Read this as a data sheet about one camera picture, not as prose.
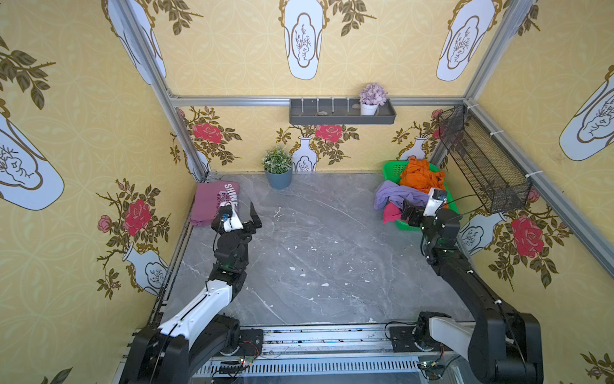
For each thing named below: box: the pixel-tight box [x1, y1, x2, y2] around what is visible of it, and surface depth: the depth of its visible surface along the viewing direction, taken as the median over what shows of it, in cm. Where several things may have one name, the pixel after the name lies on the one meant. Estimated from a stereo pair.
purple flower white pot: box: [358, 82, 389, 116], surface depth 85 cm
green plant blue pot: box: [261, 145, 294, 190], surface depth 109 cm
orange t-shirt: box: [399, 156, 446, 194], surface depth 109 cm
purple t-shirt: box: [373, 180, 431, 211], surface depth 101 cm
